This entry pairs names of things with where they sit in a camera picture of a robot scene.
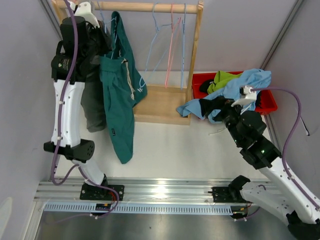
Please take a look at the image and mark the grey shorts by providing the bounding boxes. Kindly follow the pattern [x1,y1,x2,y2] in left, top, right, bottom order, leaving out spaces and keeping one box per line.
[80,80,107,133]

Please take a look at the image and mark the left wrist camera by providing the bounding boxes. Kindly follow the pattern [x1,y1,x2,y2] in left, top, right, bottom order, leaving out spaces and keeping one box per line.
[67,0,101,28]

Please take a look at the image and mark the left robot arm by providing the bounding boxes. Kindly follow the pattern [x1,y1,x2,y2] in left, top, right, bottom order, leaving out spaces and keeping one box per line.
[43,16,111,200]

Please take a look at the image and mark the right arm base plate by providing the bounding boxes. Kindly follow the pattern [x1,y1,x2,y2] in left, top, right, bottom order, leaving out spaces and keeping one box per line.
[207,186,242,203]

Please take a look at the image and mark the aluminium mounting rail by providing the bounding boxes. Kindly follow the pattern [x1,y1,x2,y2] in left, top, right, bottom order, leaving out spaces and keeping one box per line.
[33,177,307,216]

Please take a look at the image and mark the lime green shorts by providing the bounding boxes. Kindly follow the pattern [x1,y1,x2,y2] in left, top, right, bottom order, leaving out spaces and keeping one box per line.
[206,70,242,94]

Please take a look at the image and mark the red plastic bin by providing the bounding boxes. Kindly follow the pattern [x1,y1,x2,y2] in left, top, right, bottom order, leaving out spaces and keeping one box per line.
[192,72,278,116]

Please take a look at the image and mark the light blue shorts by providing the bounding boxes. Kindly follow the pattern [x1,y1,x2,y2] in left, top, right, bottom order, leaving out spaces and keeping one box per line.
[176,68,272,120]

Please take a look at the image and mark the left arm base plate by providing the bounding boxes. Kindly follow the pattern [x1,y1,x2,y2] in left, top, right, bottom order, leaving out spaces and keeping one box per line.
[79,183,125,201]

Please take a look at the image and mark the dark green shorts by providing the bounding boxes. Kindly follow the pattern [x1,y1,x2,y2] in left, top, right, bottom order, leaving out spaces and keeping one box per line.
[100,11,148,164]

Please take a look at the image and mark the black shorts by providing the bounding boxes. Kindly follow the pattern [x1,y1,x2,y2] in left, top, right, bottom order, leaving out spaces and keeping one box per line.
[199,79,216,94]

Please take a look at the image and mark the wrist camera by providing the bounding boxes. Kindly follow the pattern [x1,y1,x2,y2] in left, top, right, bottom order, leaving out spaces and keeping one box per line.
[67,0,101,28]
[231,85,257,108]

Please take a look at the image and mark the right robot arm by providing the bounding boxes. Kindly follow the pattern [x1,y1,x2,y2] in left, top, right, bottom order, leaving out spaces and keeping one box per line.
[199,96,320,240]

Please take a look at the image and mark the wooden clothes rack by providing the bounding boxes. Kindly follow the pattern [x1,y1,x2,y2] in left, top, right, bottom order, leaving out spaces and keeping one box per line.
[51,0,204,127]

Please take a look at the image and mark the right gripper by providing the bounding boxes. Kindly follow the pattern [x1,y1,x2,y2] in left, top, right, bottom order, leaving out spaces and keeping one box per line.
[198,96,248,146]

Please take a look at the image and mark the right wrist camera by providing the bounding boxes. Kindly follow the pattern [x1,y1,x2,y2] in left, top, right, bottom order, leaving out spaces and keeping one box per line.
[231,85,257,108]

